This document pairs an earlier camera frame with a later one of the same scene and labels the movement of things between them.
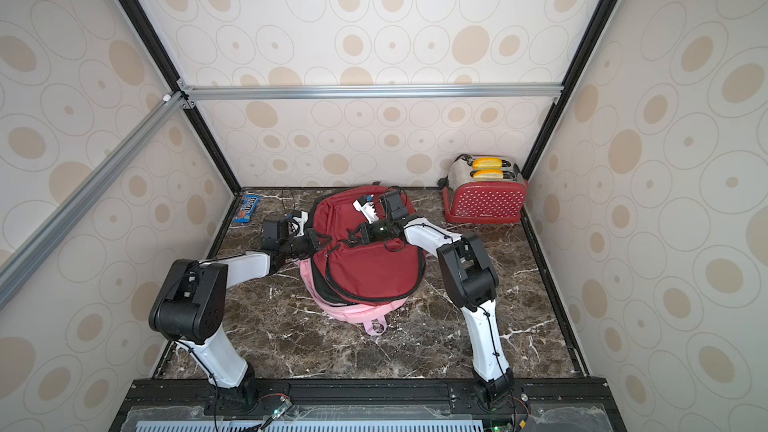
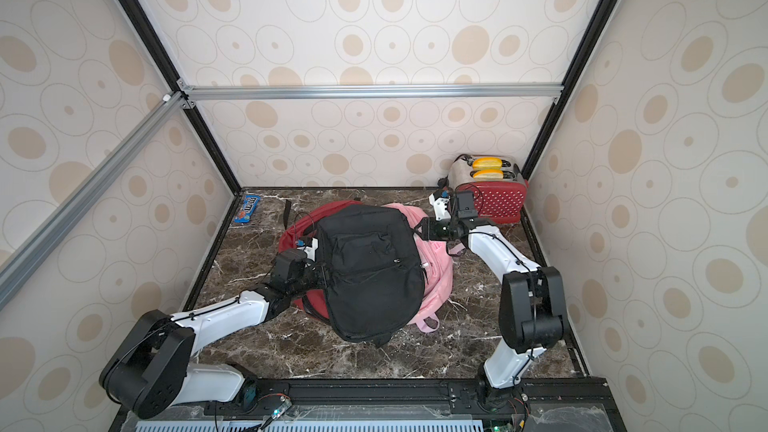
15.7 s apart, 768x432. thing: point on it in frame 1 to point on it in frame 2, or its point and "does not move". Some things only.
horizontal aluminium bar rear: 210,91 does not move
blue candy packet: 244,215 does not move
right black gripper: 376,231 to 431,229
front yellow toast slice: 488,175 does not move
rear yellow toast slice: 487,163 does not move
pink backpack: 372,315 to 436,262
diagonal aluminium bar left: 24,259 does not move
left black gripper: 310,246 to 323,277
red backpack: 368,274 to 316,301
